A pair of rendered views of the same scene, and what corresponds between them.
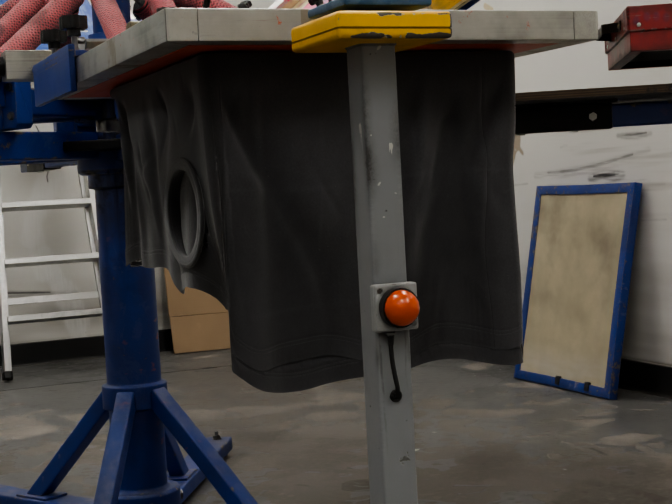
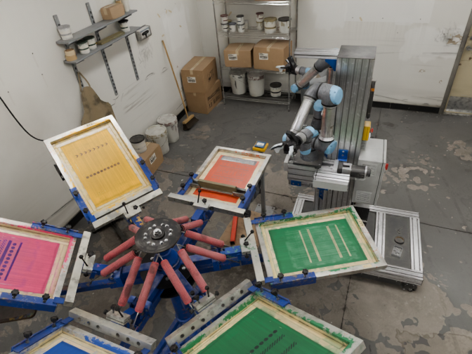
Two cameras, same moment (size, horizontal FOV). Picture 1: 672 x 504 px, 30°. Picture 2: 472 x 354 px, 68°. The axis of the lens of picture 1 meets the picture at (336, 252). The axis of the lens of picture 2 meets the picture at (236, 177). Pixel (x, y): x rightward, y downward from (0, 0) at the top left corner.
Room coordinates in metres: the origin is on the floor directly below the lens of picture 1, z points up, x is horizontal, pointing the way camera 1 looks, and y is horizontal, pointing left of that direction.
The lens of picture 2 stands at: (3.47, 2.00, 2.96)
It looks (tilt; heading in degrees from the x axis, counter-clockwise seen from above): 39 degrees down; 229
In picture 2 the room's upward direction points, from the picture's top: 6 degrees counter-clockwise
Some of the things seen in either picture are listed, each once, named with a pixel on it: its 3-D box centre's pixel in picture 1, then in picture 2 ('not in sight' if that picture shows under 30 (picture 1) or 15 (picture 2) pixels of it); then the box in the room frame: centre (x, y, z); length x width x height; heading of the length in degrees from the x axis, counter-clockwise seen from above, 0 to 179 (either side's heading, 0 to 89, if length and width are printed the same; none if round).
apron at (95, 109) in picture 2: not in sight; (95, 113); (2.17, -1.95, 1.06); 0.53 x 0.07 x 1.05; 23
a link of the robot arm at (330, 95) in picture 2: not in sight; (327, 120); (1.52, 0.81, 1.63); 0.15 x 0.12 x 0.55; 92
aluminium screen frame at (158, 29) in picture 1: (282, 61); (227, 175); (1.90, 0.06, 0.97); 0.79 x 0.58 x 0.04; 23
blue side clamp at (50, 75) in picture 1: (66, 77); (246, 198); (2.01, 0.41, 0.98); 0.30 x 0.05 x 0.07; 23
